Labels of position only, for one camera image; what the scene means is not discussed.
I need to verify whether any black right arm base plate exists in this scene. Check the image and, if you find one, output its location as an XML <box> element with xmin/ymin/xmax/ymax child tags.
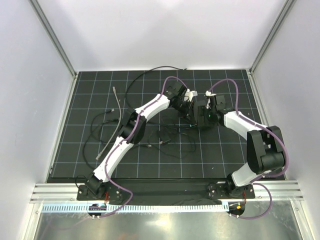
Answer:
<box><xmin>208</xmin><ymin>182</ymin><xmax>256</xmax><ymax>200</ymax></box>

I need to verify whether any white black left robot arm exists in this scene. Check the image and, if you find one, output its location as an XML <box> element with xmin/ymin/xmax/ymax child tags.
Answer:
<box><xmin>84</xmin><ymin>81</ymin><xmax>198</xmax><ymax>200</ymax></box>

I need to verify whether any grey ethernet cable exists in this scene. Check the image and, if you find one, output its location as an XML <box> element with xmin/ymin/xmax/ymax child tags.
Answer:
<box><xmin>95</xmin><ymin>86</ymin><xmax>123</xmax><ymax>161</ymax></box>

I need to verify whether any aluminium frame rail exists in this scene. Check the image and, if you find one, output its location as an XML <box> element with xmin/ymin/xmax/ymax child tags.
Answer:
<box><xmin>30</xmin><ymin>179</ymin><xmax>303</xmax><ymax>206</ymax></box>

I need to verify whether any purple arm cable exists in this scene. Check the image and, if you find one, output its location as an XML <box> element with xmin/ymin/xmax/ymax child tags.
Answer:
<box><xmin>99</xmin><ymin>76</ymin><xmax>191</xmax><ymax>218</ymax></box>
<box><xmin>208</xmin><ymin>78</ymin><xmax>290</xmax><ymax>220</ymax></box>

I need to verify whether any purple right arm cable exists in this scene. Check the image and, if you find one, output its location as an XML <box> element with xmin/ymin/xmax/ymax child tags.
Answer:
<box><xmin>208</xmin><ymin>78</ymin><xmax>290</xmax><ymax>220</ymax></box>

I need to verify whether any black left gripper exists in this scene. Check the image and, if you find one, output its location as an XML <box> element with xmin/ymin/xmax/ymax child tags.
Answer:
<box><xmin>172</xmin><ymin>100</ymin><xmax>196</xmax><ymax>126</ymax></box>

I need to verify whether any thin black power cord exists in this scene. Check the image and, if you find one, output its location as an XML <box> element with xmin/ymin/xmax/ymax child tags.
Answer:
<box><xmin>137</xmin><ymin>127</ymin><xmax>198</xmax><ymax>160</ymax></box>

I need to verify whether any white slotted cable duct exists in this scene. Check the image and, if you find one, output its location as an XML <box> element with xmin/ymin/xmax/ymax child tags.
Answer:
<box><xmin>41</xmin><ymin>202</ymin><xmax>229</xmax><ymax>214</ymax></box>

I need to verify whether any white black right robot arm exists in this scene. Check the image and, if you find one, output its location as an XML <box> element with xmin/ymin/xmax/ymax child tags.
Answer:
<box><xmin>204</xmin><ymin>91</ymin><xmax>289</xmax><ymax>198</ymax></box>

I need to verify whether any black network switch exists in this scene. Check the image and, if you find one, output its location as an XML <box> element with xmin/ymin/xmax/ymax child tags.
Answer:
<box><xmin>195</xmin><ymin>100</ymin><xmax>214</xmax><ymax>129</ymax></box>

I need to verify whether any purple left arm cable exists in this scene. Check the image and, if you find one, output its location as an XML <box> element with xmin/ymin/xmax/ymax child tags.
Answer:
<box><xmin>99</xmin><ymin>76</ymin><xmax>191</xmax><ymax>218</ymax></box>

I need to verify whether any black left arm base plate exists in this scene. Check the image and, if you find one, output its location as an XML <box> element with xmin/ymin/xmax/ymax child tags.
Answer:
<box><xmin>76</xmin><ymin>182</ymin><xmax>122</xmax><ymax>201</ymax></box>

